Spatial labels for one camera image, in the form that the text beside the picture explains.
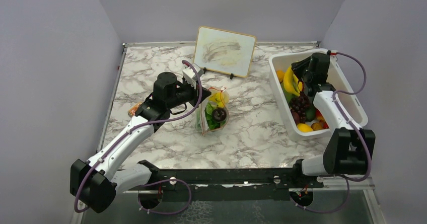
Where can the green avocado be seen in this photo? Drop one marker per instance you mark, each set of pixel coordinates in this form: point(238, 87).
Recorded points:
point(310, 114)

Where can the small whiteboard with wood frame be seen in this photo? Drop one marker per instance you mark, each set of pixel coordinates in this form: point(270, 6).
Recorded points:
point(224, 51)

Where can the orange mango fruit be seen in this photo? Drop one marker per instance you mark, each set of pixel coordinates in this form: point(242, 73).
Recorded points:
point(280, 75)

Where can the clear zip top bag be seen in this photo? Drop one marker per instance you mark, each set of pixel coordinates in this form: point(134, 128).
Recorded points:
point(202, 105)

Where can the green lettuce head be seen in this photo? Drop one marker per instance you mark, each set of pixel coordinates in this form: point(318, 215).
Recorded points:
point(207, 123)

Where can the yellow banana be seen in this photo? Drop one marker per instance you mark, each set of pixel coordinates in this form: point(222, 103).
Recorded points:
point(291, 83)
point(220, 99)

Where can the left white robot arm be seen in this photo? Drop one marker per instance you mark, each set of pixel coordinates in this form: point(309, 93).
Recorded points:
point(95, 182)

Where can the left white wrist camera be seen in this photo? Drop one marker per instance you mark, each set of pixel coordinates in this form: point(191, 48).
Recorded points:
point(191, 76)

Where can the green leaf vegetable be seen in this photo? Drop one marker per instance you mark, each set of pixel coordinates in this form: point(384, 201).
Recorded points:
point(288, 96)

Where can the dark grapes bunch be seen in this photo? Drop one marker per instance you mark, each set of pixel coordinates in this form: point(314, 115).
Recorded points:
point(298, 107)

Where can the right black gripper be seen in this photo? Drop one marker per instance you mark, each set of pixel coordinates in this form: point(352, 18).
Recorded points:
point(298, 67)

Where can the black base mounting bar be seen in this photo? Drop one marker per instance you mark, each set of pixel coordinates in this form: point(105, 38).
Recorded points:
point(181, 185)

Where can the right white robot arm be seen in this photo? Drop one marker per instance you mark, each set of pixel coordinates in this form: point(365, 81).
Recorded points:
point(350, 148)

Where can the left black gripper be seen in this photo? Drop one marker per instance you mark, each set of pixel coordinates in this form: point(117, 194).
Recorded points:
point(195, 92)

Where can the white plastic bin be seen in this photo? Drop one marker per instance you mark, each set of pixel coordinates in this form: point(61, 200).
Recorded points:
point(336, 77)

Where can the dark round mushroom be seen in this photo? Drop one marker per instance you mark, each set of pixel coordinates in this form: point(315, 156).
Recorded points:
point(219, 115)

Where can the orange snack packet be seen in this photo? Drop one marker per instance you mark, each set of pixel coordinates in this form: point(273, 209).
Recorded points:
point(132, 111)

